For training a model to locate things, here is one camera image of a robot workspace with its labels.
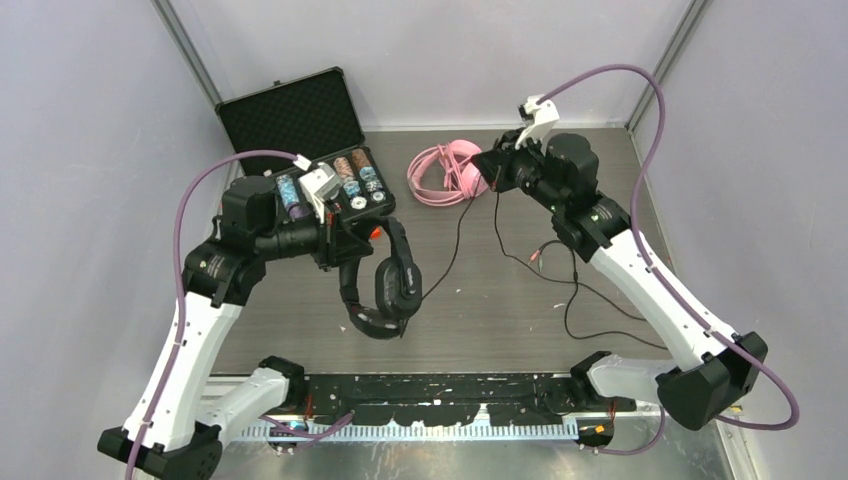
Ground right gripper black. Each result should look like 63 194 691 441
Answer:
472 127 565 214

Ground black headphone cable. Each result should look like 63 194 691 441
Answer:
420 168 669 351

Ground pink headphones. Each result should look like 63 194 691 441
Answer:
406 139 488 207

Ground black headphones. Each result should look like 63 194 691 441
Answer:
338 216 423 340

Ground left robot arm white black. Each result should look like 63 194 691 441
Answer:
97 170 342 479

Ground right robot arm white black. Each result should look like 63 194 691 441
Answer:
472 132 768 430

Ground black poker chip case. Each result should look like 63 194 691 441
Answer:
215 66 396 226

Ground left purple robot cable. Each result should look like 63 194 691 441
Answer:
124 149 313 480

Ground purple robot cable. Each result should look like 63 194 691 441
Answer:
124 149 313 480
536 64 802 457

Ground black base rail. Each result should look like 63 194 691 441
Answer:
283 373 636 427

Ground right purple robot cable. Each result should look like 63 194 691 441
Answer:
536 64 802 457

